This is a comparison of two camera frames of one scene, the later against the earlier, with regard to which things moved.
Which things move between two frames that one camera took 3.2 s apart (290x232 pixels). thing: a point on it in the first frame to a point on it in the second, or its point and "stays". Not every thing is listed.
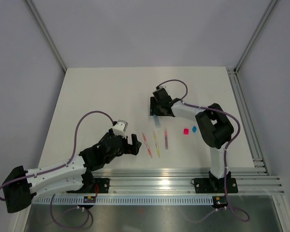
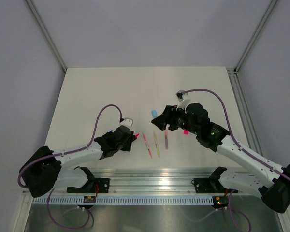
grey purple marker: (166, 139) stays
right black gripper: (153, 107) to (169, 117)
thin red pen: (147, 146) stays
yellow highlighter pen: (156, 144) stays
